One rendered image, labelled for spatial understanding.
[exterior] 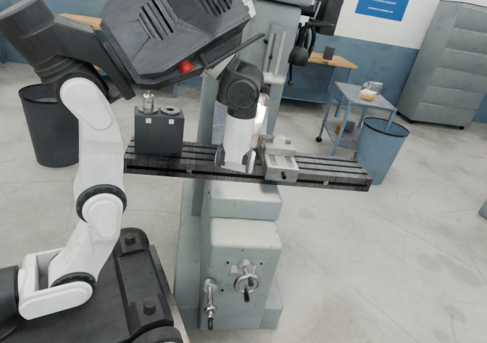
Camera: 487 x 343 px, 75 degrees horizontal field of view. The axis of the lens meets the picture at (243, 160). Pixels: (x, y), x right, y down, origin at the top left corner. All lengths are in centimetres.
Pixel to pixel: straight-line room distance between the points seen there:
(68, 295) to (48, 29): 81
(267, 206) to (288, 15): 81
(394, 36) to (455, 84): 132
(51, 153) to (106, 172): 219
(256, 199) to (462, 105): 581
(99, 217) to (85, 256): 20
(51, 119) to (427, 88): 557
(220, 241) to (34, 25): 98
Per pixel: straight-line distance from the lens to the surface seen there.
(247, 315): 177
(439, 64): 633
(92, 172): 100
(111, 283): 142
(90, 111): 88
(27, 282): 127
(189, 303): 181
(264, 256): 145
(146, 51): 78
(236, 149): 98
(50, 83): 89
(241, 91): 86
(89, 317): 134
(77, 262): 121
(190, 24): 77
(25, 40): 86
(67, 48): 85
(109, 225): 106
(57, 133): 307
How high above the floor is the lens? 165
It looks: 28 degrees down
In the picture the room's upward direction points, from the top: 11 degrees clockwise
